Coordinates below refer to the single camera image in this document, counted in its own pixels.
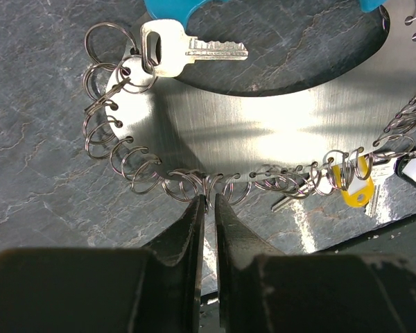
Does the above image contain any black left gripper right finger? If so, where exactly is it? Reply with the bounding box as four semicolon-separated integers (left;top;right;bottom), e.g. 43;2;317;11
215;195;416;332

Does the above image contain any black key tag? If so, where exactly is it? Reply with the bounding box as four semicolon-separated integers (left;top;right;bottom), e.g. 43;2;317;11
395;149;416;188

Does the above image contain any keyring chain with keys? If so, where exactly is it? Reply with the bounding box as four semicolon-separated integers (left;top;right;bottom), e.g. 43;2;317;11
82;0;416;218

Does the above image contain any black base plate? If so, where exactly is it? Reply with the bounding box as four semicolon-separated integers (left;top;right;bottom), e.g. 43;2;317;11
322;214;416;264

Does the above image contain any blue key tag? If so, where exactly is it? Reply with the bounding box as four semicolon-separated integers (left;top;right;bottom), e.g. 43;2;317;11
144;1;387;28

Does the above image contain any yellow key tag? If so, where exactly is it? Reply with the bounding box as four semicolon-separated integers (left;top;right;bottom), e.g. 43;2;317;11
331;156;374;207

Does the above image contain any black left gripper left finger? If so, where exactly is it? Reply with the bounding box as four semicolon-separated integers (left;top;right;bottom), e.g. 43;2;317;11
0;196;205;332

